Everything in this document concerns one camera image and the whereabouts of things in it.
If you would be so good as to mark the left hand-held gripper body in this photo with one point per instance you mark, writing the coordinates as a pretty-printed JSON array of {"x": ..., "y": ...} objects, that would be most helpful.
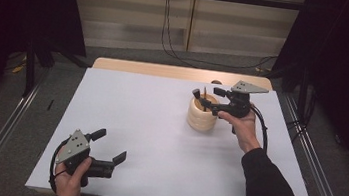
[{"x": 74, "y": 147}]

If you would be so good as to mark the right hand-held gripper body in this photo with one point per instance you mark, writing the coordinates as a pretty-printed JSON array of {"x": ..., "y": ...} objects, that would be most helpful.
[{"x": 238, "y": 104}]

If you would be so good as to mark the black pencil with orange end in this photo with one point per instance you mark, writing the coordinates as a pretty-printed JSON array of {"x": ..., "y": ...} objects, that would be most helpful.
[{"x": 204, "y": 91}]

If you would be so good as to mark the cream ribbed cup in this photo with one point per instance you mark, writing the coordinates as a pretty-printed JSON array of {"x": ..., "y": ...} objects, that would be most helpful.
[{"x": 200, "y": 119}]

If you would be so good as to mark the person's right hand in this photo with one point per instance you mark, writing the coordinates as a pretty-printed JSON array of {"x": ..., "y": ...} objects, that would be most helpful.
[{"x": 242, "y": 130}]

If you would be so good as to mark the person's left hand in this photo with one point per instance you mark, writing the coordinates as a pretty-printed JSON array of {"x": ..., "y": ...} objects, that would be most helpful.
[{"x": 69, "y": 186}]

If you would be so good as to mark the dark round table knob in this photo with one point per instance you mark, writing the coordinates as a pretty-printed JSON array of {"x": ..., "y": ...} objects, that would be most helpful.
[{"x": 216, "y": 82}]

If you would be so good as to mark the white table sheet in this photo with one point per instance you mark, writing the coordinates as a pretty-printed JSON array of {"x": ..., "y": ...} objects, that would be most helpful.
[{"x": 142, "y": 124}]

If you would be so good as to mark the small black floor object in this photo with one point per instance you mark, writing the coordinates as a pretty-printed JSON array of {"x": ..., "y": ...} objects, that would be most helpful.
[{"x": 50, "y": 104}]

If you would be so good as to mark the black metal stand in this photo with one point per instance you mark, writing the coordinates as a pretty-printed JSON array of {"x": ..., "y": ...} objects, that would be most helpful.
[
  {"x": 303, "y": 93},
  {"x": 29, "y": 70}
]

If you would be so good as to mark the yellow floor object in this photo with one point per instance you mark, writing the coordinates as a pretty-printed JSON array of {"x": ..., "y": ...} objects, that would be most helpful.
[{"x": 18, "y": 68}]

